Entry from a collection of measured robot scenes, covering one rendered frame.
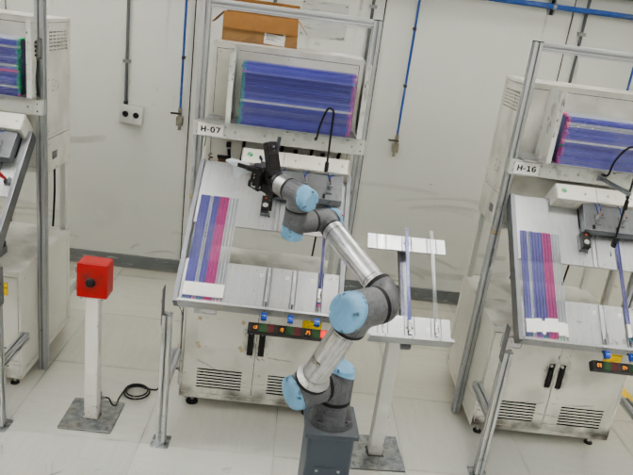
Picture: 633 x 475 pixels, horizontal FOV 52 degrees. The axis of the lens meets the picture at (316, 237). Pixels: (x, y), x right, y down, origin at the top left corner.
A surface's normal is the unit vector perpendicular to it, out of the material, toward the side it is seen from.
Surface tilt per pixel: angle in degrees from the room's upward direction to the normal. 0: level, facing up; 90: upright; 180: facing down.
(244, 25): 80
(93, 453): 0
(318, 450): 90
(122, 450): 0
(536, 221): 44
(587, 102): 90
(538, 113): 90
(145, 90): 90
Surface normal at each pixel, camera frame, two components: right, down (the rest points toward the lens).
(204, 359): 0.00, 0.33
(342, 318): -0.73, 0.01
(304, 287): 0.10, -0.47
